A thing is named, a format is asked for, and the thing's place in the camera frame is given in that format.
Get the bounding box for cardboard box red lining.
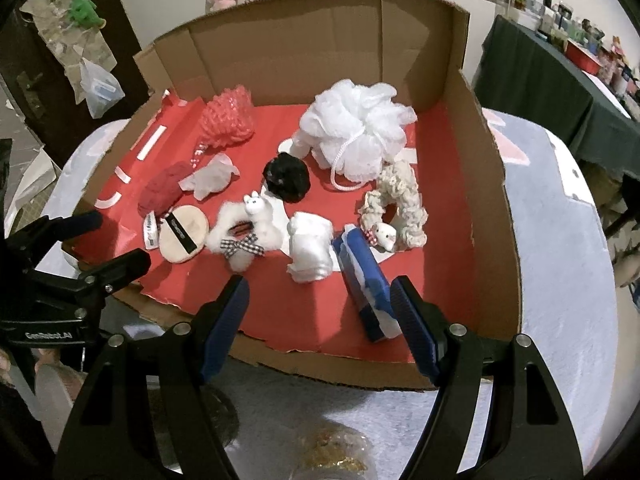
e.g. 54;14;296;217
67;0;525;392

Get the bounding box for translucent white plastic wrapper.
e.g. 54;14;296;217
179;154;241;201

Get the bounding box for blue tissue pack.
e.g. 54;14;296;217
331;225;403;343

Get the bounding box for white fluffy cloth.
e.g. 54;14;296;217
286;211;335;285

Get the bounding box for red knitted scrunchie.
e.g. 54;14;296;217
138;161;190;251

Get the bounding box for coral mesh bath loofah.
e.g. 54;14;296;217
192;85;255;161

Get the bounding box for small jar yellow capsules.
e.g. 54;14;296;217
287;420;381;480

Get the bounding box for white mesh bath loofah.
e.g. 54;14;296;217
290;79;418;192

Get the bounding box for black mesh scrunchie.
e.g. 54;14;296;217
262;155;312;203

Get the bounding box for clear plastic bag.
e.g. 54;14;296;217
79;57;125;120

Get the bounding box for beige powder puff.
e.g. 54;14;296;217
159;204;210;263

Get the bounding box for white fluffy alpaca hair clip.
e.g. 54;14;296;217
206;191;282;273

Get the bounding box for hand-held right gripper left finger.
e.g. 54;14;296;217
56;274;251;480

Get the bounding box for cream crochet scrunchie cat charm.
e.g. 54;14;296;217
359;160;430;253

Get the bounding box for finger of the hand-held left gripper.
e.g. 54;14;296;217
5;210;103;261
30;249;152;311

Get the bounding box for red container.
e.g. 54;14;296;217
565;39;603;75

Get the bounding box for row of cosmetic bottles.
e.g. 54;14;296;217
500;0;640;106

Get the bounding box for dark brown door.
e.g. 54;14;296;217
0;0;151;156

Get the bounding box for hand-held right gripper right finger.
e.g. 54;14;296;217
390;275;586;480

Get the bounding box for table with dark green cloth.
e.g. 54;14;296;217
472;14;640;181

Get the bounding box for green toy figure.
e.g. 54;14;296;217
69;0;107;30

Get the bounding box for hanging wall organizer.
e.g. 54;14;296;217
20;0;118;106

